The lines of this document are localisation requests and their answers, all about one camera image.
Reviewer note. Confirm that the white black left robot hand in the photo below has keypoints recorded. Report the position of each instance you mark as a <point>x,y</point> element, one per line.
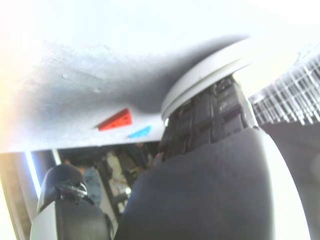
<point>200,187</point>

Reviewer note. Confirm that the white light strip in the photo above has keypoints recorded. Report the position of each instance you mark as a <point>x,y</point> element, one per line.
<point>31,170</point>

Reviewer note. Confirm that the blue triangle block with holes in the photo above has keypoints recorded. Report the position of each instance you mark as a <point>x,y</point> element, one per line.
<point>140,132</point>

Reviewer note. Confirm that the red triangle block with holes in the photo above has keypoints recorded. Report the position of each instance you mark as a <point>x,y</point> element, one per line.
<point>117,121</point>

